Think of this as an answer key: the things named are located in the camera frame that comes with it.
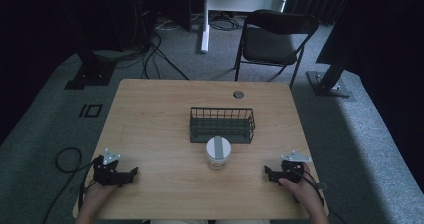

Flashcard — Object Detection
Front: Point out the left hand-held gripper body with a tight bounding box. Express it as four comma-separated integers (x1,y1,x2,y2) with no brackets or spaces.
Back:
92,147,125,187

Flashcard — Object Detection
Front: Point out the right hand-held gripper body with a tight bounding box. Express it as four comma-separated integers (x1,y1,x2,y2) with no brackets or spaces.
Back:
280,149,313,185

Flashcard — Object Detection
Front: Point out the person's left hand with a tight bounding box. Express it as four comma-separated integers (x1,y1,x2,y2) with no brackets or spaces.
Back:
84,180,118,204

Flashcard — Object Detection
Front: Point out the person's right hand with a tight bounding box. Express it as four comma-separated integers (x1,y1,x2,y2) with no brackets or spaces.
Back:
278,162,322,206

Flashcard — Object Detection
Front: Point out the clear jar with white lid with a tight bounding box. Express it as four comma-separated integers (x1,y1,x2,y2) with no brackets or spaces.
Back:
204,135,232,171

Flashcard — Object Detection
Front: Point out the metal stand with grey base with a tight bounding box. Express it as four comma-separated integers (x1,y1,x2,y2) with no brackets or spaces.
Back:
305,50,356,102

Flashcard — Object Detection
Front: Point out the black folding chair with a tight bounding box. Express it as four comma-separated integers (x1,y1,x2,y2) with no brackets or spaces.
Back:
233,9,320,89

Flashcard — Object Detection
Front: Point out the dark equipment cabinet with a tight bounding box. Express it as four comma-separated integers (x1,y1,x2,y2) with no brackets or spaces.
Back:
114,0,194,52

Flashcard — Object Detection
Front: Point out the dark curtain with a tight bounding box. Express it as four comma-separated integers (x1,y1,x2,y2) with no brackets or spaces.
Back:
285,0,356,26

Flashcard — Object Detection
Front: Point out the right hand-held gripper black cable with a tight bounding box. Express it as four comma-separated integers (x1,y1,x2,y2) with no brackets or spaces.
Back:
289,163,348,224

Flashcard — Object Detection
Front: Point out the hand-held gripper black cable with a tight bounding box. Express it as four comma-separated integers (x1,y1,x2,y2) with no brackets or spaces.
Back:
41,146,100,224
289,163,348,224

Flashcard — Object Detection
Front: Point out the left hand-held gripper black cable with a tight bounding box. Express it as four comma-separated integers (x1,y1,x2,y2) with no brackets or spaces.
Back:
41,146,100,224

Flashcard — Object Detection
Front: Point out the black wire basket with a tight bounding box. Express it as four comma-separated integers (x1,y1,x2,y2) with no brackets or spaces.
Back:
188,106,257,145

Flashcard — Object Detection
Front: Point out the black stand with base plate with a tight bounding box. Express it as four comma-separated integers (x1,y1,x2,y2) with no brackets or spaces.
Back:
63,33,118,91

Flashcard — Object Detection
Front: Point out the black floor cable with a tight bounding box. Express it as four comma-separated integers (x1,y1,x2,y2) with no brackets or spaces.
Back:
141,30,190,82

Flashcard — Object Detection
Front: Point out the bundle of floor cables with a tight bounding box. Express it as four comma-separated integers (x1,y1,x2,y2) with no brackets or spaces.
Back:
191,12,244,32

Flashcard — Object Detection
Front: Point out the white desk frame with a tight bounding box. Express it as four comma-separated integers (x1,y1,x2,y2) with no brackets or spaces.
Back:
199,0,292,55

